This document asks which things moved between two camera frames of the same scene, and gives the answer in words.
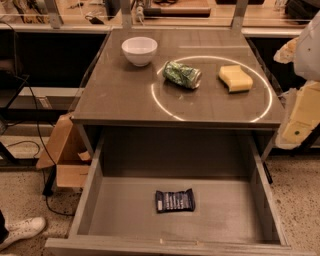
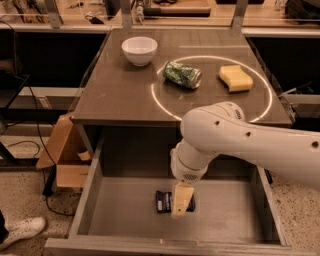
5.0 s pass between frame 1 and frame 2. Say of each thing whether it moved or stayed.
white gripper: moved
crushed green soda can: stayed
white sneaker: stayed
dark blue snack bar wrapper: stayed
